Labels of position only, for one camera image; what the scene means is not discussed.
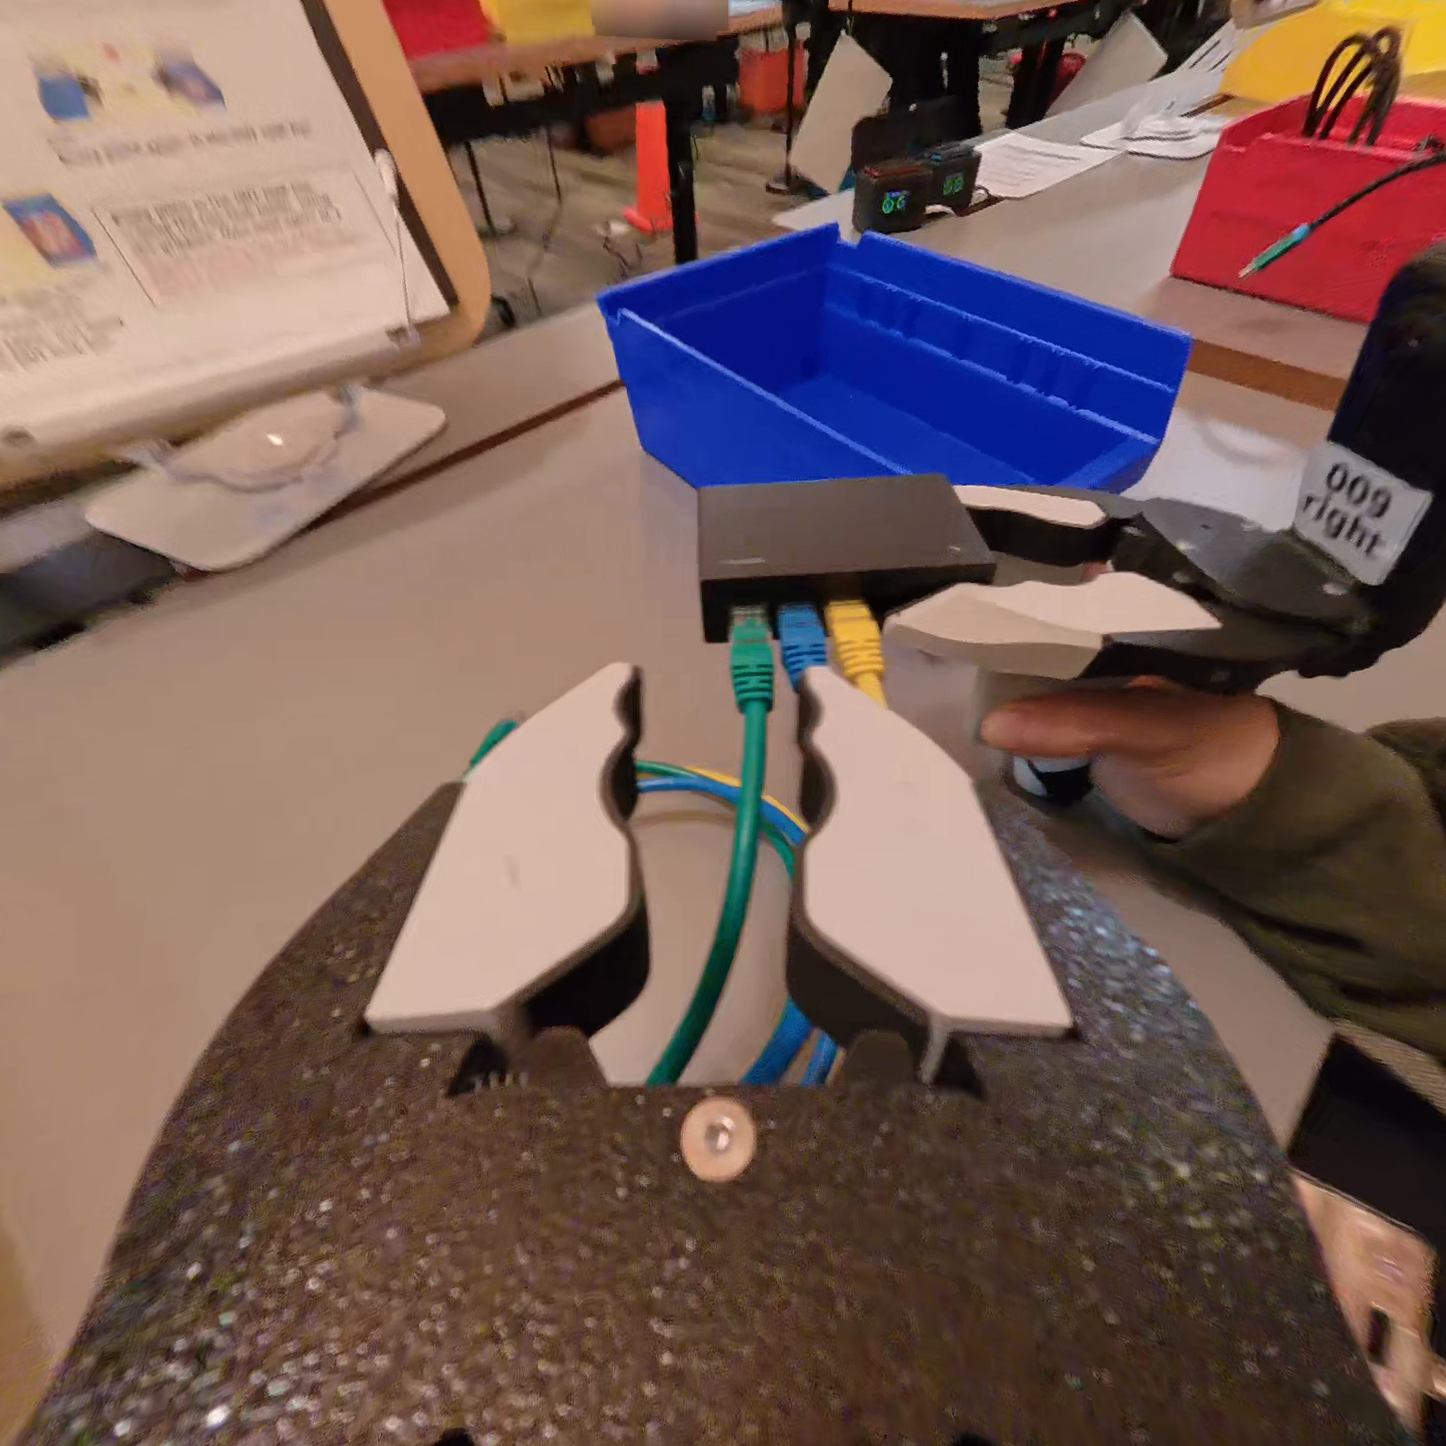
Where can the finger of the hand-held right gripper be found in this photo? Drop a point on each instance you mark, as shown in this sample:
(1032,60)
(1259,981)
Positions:
(1034,506)
(1041,622)

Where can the white sheet stand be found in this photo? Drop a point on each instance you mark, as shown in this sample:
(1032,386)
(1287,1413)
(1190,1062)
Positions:
(283,474)

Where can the white paper sheet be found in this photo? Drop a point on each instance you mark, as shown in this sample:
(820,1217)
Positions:
(1152,124)
(1046,164)

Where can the grey cardboard sheet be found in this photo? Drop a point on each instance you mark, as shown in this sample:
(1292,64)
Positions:
(836,107)

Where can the black digital timer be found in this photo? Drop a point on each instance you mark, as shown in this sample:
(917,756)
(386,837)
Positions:
(893,202)
(955,181)

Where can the person's right hand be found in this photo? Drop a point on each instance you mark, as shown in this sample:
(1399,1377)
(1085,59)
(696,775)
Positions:
(1175,751)

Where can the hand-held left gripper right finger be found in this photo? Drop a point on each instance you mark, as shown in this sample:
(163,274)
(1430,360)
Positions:
(915,892)

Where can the red plastic bin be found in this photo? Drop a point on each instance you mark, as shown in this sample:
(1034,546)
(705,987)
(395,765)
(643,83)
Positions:
(1276,214)

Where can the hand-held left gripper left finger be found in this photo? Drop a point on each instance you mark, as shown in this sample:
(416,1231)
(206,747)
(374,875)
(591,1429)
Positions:
(509,882)

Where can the printed instruction sheet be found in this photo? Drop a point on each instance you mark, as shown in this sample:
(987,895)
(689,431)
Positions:
(192,226)

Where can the black network switch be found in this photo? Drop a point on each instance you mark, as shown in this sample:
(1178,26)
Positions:
(836,530)

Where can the person's right forearm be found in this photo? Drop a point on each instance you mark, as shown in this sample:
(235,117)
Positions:
(1333,859)

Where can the tan backing board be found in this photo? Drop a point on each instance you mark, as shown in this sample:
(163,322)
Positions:
(407,112)

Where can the yellow plastic bin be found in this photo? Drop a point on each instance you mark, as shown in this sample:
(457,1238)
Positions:
(1333,50)

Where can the blue plastic bin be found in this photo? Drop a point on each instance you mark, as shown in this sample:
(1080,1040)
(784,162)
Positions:
(724,406)

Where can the wooden table black legs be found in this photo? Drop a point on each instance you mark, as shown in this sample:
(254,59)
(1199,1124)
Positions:
(543,62)

